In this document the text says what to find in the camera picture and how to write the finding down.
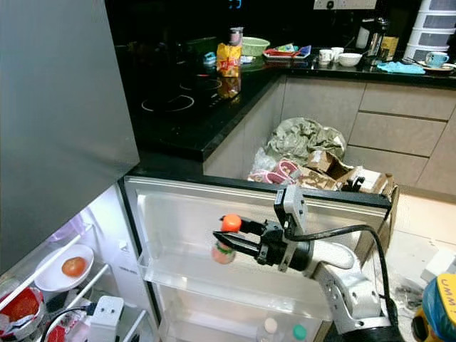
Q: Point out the small orange-capped drink bottle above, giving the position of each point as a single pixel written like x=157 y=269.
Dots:
x=231 y=223

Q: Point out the fridge door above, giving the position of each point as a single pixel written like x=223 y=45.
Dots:
x=185 y=221

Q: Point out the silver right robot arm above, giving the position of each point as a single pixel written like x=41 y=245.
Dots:
x=349 y=285

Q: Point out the clear fridge door shelf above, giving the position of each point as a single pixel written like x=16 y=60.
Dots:
x=185 y=281

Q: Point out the stainless steel fridge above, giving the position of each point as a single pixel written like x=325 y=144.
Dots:
x=57 y=107

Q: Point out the pink and white snack packet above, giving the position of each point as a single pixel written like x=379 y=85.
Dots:
x=285 y=171

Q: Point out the grey-green crumpled bag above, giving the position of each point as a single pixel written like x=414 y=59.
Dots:
x=303 y=139

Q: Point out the black kitchen counter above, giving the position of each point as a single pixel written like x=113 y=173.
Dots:
x=178 y=132

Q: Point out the beige kitchen cabinet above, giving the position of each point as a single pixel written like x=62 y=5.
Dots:
x=328 y=107

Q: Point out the red food bowl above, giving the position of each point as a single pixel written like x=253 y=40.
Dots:
x=20 y=305

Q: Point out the black induction hob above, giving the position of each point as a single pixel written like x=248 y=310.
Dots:
x=171 y=100

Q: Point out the white plate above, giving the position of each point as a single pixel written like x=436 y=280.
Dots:
x=46 y=278

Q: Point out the yellow snack bag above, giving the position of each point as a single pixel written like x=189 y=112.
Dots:
x=229 y=60

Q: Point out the yellow and blue toy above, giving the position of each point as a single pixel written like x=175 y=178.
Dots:
x=438 y=306

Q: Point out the small blue object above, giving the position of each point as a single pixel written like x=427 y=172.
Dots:
x=209 y=58

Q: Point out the red and blue tray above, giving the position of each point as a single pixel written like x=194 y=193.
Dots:
x=281 y=53

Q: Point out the red tomato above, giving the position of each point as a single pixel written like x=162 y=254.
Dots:
x=75 y=267

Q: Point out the green plastic bowl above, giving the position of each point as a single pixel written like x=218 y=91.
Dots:
x=255 y=48

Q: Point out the white mug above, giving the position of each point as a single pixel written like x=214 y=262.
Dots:
x=325 y=57
x=338 y=53

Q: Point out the white bowl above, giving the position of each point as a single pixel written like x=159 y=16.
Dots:
x=350 y=60

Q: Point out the grey jar with pink label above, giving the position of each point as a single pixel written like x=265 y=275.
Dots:
x=236 y=35

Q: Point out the red and white bag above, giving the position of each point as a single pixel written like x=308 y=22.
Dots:
x=68 y=331

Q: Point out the teal cloth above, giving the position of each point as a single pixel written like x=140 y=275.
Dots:
x=399 y=68

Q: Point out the yellow box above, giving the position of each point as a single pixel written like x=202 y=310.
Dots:
x=391 y=48

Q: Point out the black and silver kettle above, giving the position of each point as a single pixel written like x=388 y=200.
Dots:
x=372 y=35

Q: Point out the teal mug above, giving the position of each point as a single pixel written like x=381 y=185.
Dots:
x=436 y=60

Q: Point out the brown-rimmed saucer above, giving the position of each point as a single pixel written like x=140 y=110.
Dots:
x=445 y=70

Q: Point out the white plastic drawer unit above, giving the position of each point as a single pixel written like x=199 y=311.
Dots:
x=434 y=32

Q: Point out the white wall socket strip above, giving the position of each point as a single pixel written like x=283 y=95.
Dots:
x=345 y=4

